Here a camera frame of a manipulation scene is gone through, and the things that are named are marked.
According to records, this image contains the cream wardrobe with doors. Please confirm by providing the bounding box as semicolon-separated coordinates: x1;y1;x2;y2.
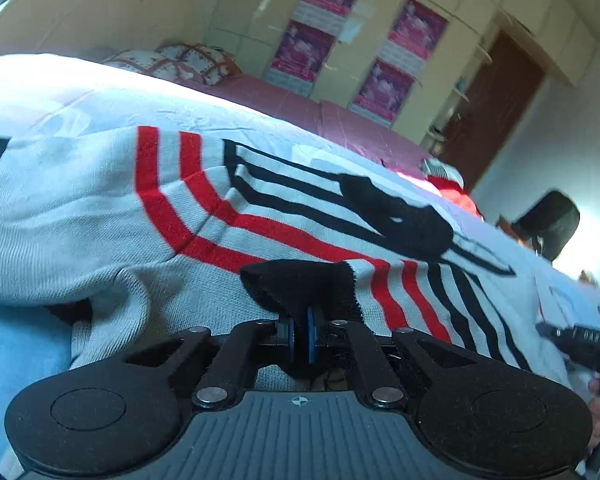
204;0;596;142

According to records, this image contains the near patterned pillow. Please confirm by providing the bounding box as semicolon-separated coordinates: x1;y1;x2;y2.
102;50;196;82

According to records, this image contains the lower left pink poster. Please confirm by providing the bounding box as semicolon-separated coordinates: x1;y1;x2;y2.
264;20;335;98

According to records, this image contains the patterned pillow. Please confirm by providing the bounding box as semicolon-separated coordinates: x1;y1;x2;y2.
157;44;242;86
102;50;196;82

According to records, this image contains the round cream wooden board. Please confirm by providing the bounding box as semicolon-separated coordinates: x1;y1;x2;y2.
0;0;218;56

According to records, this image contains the red garment on bed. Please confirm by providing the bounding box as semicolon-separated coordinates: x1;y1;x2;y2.
426;176;483;220

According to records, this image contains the lower right pink poster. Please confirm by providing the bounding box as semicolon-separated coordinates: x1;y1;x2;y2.
349;58;415;128

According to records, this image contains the wooden chair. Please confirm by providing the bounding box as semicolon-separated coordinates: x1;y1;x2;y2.
495;216;542;255

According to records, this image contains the upper right pink poster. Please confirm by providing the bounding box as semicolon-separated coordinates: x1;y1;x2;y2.
378;0;449;78

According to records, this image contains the brown wooden door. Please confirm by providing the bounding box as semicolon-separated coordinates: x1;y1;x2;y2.
441;32;545;191

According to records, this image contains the grey white folded garment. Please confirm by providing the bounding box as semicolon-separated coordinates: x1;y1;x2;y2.
419;157;465;188

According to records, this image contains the person's right hand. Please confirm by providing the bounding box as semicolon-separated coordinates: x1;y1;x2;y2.
588;377;600;450

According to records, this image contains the far patterned pillow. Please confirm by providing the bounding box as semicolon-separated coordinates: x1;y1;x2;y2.
157;44;242;86

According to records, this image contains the white red black striped sweater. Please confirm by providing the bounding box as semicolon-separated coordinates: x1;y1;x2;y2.
0;127;568;384

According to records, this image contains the light blue patterned bedsheet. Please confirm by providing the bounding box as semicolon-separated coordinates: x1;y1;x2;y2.
0;54;600;479

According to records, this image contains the pink bed cover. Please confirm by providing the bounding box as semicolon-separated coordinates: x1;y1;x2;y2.
185;75;428;179

